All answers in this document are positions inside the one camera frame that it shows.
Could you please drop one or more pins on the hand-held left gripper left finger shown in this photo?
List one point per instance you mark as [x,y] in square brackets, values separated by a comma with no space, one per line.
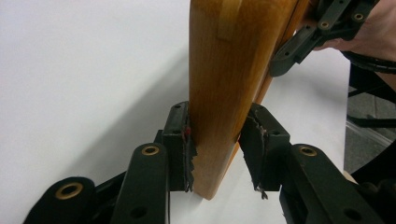
[177,146]

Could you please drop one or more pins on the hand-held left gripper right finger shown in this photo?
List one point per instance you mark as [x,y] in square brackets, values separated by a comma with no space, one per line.
[264,149]

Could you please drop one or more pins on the black metal stand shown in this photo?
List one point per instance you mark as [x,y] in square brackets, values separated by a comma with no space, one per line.
[372,90]

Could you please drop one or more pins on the white table sheet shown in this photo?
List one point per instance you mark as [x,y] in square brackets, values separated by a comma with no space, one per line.
[77,77]

